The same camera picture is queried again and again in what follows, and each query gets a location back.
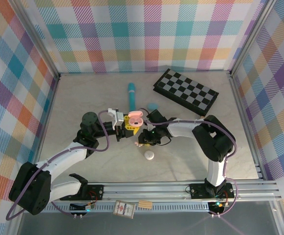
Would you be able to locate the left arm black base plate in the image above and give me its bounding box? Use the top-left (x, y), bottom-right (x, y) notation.
top-left (59, 184), bottom-right (105, 201)

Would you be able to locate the left black controller board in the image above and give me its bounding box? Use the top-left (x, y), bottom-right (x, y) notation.
top-left (69, 202), bottom-right (96, 219)

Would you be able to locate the aluminium floor rail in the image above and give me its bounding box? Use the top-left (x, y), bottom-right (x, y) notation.
top-left (26, 73), bottom-right (61, 184)
top-left (228, 70), bottom-right (266, 181)

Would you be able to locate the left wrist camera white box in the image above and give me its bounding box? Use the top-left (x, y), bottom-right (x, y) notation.
top-left (107, 107), bottom-right (126, 128)

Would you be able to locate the aluminium frame post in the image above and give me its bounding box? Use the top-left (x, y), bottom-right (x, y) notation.
top-left (11, 0), bottom-right (61, 81)
top-left (226, 0), bottom-right (281, 78)

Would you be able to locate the aluminium mounting rail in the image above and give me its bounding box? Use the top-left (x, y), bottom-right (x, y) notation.
top-left (11, 180), bottom-right (283, 204)

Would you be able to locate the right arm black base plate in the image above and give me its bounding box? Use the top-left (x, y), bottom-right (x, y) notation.
top-left (189, 182), bottom-right (235, 199)

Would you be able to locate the black grey folding chessboard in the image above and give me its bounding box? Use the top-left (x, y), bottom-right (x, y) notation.
top-left (153, 68), bottom-right (219, 116)

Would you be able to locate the black controller board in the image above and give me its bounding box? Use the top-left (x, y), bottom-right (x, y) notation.
top-left (208, 201), bottom-right (225, 218)
top-left (69, 202), bottom-right (96, 219)

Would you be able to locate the right black controller board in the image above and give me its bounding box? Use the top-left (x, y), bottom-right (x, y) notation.
top-left (208, 201), bottom-right (225, 218)

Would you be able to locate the pink earbud charging case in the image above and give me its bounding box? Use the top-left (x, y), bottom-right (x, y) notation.
top-left (128, 110), bottom-right (144, 127)

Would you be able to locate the teal pen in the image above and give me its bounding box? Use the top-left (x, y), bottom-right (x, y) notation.
top-left (128, 82), bottom-right (137, 113)

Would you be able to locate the grey slotted cable duct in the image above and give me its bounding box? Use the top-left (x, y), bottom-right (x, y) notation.
top-left (24, 203), bottom-right (211, 213)

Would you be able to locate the playing card box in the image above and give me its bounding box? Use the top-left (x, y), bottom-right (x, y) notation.
top-left (112, 200), bottom-right (135, 218)

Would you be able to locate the striped wooden block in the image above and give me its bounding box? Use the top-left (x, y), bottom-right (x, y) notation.
top-left (138, 200), bottom-right (153, 209)

